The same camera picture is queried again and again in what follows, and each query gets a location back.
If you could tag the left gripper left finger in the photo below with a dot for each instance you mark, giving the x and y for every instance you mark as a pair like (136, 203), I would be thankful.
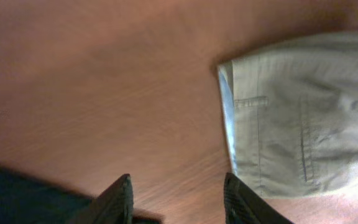
(114, 206)

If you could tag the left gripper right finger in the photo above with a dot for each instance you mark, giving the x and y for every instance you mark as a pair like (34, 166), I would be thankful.
(243, 206)

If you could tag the khaki green shorts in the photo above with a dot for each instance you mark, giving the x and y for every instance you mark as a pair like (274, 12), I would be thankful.
(291, 116)

